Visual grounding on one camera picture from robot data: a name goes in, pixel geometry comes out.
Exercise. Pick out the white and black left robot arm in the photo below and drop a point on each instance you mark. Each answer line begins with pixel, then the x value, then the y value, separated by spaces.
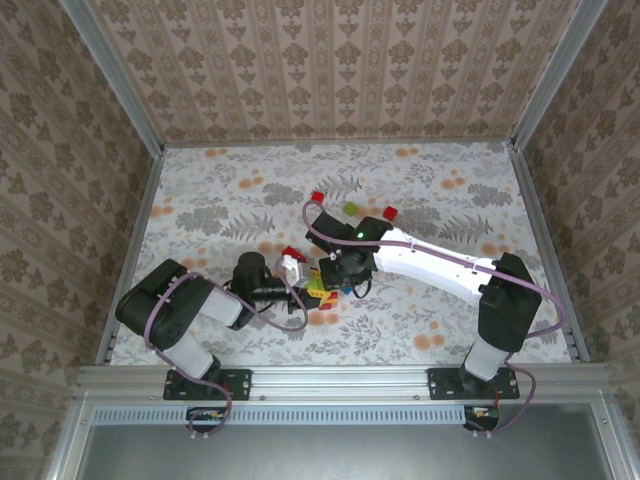
pixel 220 307

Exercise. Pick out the grey metal panel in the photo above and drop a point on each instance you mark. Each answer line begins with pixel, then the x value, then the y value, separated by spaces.
pixel 350 455

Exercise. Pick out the long red lego brick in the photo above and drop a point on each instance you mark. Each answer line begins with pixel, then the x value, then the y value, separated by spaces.
pixel 292 254

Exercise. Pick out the aluminium side rail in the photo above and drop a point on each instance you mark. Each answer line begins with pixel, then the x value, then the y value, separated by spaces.
pixel 151 185
pixel 545 240

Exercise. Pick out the thin aluminium back rail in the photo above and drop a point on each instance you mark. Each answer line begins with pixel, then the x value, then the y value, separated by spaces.
pixel 340 142

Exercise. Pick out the aluminium mounting rail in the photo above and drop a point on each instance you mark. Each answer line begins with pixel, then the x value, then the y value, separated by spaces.
pixel 340 380

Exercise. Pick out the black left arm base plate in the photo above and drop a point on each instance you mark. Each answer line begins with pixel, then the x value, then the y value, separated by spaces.
pixel 240 385

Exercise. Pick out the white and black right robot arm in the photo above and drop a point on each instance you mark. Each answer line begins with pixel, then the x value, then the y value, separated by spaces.
pixel 425 260

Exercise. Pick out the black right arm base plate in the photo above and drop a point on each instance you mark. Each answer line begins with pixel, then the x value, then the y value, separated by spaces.
pixel 442 385

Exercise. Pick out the aluminium corner post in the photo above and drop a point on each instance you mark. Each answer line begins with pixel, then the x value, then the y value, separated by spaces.
pixel 555 75
pixel 115 80

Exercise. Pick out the small red lego brick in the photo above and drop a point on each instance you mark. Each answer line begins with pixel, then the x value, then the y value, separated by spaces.
pixel 331 304
pixel 318 196
pixel 390 213

